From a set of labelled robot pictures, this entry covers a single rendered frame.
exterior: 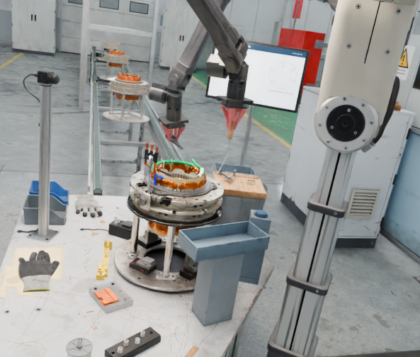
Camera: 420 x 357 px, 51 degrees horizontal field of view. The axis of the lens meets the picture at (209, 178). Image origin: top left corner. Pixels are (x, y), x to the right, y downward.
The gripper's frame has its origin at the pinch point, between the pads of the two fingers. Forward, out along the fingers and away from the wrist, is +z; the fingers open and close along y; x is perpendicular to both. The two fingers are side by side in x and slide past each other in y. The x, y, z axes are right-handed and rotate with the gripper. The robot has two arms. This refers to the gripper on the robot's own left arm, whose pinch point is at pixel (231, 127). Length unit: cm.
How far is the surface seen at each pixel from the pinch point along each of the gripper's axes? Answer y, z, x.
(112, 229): 28, 51, -35
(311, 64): -246, -3, -298
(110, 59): -49, 22, -435
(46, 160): 53, 22, -36
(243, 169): -28, 28, -37
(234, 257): 6.0, 32.5, 24.5
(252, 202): -17.6, 30.8, -8.5
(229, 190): -8.8, 26.7, -11.3
